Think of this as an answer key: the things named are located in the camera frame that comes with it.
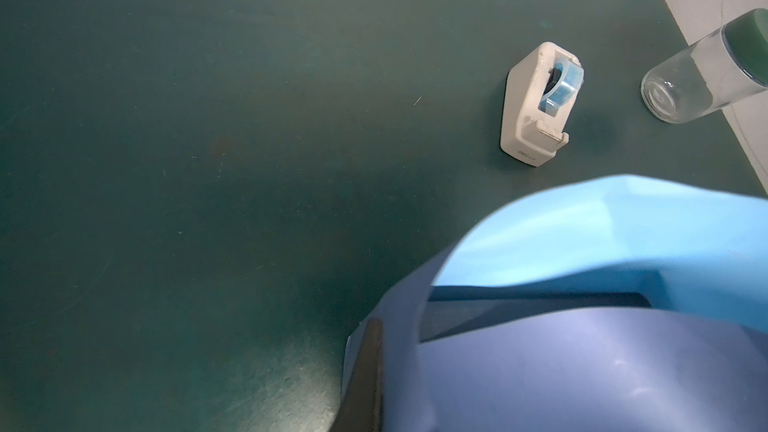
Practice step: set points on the green lid clear jar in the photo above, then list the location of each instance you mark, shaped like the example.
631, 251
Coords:
724, 67

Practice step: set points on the light blue wrapping paper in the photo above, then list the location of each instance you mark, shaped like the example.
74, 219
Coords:
619, 304

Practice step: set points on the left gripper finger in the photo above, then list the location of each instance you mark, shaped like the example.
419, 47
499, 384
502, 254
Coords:
361, 407

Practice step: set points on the green table mat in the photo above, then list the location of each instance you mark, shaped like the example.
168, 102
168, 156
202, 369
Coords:
201, 199

